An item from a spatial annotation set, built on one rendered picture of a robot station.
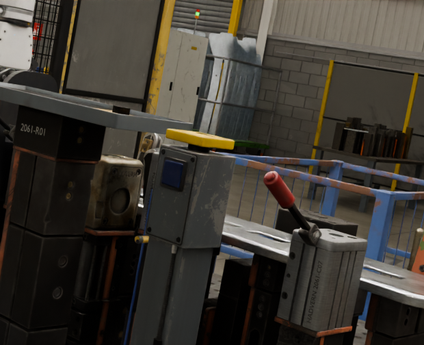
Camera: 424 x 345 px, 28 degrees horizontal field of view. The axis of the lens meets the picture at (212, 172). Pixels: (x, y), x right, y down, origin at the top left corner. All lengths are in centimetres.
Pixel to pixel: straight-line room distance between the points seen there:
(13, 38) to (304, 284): 109
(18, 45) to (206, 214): 105
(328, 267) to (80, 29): 389
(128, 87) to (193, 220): 428
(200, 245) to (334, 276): 18
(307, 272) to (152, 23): 437
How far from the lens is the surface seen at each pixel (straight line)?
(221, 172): 102
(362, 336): 211
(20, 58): 199
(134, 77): 530
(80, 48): 487
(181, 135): 101
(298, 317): 110
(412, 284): 123
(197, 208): 100
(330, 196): 466
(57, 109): 112
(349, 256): 110
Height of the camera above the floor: 122
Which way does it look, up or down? 6 degrees down
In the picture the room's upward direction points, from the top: 10 degrees clockwise
